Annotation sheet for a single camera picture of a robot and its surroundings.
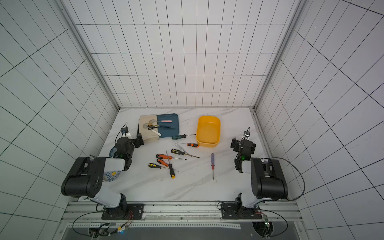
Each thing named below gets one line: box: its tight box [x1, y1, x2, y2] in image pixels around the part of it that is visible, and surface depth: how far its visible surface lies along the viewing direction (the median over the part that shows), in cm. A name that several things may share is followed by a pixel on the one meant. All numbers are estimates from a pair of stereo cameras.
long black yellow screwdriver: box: [165, 150, 176, 179], surface depth 87 cm
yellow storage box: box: [196, 115, 221, 148], surface depth 105 cm
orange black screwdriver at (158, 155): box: [156, 153, 187, 161], surface depth 92 cm
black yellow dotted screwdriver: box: [171, 148, 200, 159], surface depth 94 cm
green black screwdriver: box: [171, 133, 196, 140], surface depth 102 cm
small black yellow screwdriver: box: [148, 163, 162, 169], surface depth 89 cm
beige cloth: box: [139, 114, 159, 141], surface depth 109 cm
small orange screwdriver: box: [177, 142, 199, 148], surface depth 99 cm
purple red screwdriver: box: [211, 153, 215, 180], surface depth 91 cm
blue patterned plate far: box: [109, 146, 118, 159], surface depth 92 cm
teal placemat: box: [156, 113, 180, 138], surface depth 111 cm
